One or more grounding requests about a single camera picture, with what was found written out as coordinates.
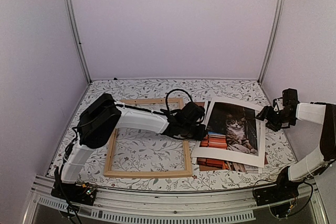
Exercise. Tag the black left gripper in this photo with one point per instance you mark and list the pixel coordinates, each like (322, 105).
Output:
(199, 136)

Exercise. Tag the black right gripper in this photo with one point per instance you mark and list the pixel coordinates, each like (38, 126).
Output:
(266, 113)

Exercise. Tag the cat photo white border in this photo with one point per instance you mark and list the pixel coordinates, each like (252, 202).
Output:
(231, 134)

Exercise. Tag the light wooden picture frame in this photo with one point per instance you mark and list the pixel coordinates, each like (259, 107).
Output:
(108, 172)

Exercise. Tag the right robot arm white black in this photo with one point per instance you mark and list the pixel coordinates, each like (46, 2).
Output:
(318, 118)

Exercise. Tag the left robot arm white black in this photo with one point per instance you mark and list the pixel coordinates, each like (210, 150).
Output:
(105, 114)

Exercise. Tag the floral patterned table cover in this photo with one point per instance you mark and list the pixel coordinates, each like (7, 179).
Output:
(278, 151)

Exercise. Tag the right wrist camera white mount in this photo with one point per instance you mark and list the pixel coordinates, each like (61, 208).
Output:
(277, 104)

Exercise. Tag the brown frame backing board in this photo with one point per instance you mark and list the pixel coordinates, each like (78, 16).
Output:
(207, 164)

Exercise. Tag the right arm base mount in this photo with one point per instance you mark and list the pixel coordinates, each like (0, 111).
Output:
(282, 189)

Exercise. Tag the front aluminium rail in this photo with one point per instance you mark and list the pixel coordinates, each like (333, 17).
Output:
(113, 205)

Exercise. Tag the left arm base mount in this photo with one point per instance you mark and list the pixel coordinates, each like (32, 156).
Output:
(83, 194)

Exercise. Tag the right aluminium corner post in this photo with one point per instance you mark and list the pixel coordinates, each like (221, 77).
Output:
(271, 41)

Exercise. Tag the aluminium corner post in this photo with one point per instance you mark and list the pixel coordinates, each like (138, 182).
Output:
(78, 43)
(271, 41)

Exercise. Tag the left aluminium corner post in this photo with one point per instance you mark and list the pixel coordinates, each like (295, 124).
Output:
(78, 43)

